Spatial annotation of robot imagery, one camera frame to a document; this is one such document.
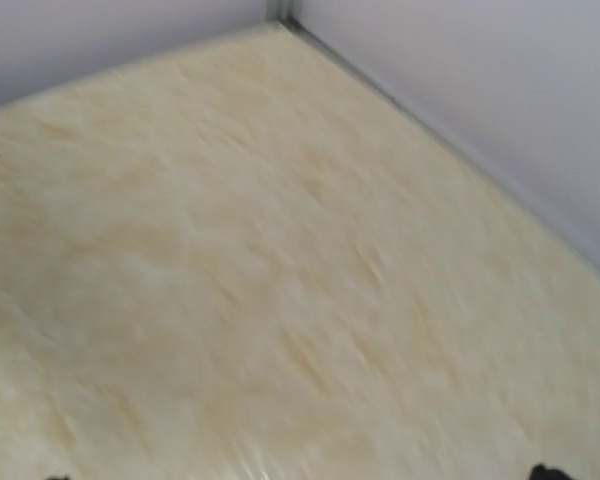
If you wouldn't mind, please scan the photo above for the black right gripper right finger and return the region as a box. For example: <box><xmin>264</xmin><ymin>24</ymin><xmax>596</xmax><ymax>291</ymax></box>
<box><xmin>529</xmin><ymin>463</ymin><xmax>577</xmax><ymax>480</ymax></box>

